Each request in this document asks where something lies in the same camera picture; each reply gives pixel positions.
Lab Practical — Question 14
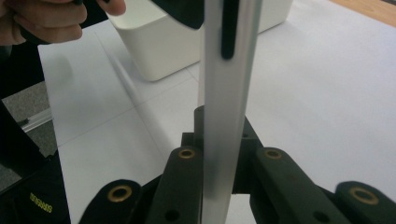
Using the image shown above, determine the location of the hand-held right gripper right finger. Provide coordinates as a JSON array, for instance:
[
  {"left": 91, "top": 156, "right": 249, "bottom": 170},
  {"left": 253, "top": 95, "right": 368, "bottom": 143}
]
[{"left": 232, "top": 116, "right": 344, "bottom": 224}]

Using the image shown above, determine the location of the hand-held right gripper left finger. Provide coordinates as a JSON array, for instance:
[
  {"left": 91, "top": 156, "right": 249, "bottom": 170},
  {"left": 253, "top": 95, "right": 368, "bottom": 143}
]
[{"left": 146, "top": 105, "right": 205, "bottom": 224}]

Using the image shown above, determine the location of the white plastic bin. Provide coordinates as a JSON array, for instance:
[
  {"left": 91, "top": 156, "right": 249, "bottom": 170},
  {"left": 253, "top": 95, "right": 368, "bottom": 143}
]
[{"left": 106, "top": 0, "right": 294, "bottom": 83}]

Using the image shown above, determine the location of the iridescent phone case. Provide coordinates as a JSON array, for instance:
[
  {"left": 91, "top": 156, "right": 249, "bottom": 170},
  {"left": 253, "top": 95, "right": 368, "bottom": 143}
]
[{"left": 197, "top": 0, "right": 264, "bottom": 224}]

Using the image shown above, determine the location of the white table cover sheet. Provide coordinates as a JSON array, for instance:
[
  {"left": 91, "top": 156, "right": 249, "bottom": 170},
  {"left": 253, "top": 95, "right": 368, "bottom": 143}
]
[{"left": 36, "top": 0, "right": 396, "bottom": 224}]

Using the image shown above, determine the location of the aluminium rail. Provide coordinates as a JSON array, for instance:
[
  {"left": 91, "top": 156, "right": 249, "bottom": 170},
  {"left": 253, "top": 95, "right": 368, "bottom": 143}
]
[{"left": 18, "top": 106, "right": 54, "bottom": 133}]

